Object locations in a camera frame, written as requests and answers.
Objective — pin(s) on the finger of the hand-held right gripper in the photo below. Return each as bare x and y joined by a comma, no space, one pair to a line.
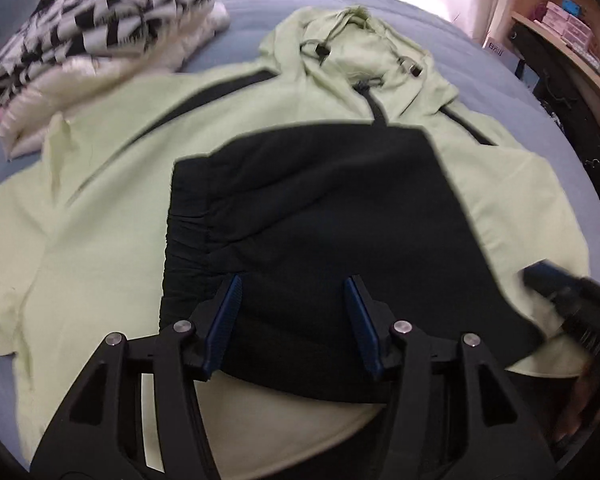
547,274

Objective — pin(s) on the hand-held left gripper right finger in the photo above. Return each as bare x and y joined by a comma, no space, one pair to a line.
362,327

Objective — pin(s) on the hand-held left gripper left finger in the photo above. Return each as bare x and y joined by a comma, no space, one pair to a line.
223,327

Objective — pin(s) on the light green and black hoodie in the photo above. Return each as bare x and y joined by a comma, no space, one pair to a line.
300,200

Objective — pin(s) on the person's right hand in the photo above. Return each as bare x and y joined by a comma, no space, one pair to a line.
580,400

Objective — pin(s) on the black bag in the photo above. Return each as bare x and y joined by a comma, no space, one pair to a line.
575,105

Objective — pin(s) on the stack of pink boxes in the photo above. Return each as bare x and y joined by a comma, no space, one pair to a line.
572,27

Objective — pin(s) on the blue box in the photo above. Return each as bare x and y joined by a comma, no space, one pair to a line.
571,7

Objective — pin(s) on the cream puffy jacket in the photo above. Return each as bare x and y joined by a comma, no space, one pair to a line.
55,95

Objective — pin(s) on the black and white checkered garment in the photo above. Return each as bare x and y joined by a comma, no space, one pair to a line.
95,15

